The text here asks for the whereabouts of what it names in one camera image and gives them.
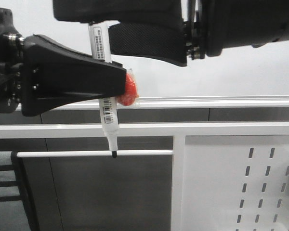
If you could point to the whiteboard with aluminium frame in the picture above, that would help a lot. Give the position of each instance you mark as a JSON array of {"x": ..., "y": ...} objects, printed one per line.
[{"x": 244, "y": 72}]

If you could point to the white perforated pegboard panel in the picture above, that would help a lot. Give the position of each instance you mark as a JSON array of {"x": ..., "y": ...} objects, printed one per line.
[{"x": 236, "y": 183}]

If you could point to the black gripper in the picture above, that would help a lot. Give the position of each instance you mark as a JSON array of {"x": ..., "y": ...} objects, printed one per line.
[
  {"x": 214, "y": 25},
  {"x": 52, "y": 75}
]

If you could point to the white metal stand frame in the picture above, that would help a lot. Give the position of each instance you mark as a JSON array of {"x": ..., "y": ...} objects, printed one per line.
[{"x": 34, "y": 138}]

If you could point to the dark grey panel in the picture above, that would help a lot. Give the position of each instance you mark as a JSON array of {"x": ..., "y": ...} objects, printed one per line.
[{"x": 131, "y": 192}]

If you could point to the black chair frame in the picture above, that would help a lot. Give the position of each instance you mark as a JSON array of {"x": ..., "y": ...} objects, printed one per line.
[{"x": 17, "y": 210}]

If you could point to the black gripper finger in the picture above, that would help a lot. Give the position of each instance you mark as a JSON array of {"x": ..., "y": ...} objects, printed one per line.
[
  {"x": 148, "y": 41},
  {"x": 167, "y": 13}
]

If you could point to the white horizontal handle bar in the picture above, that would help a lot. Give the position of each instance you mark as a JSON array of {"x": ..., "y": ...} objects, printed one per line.
[{"x": 92, "y": 153}]

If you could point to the red round magnet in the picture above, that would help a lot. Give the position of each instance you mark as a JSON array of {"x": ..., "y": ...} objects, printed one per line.
[{"x": 130, "y": 95}]

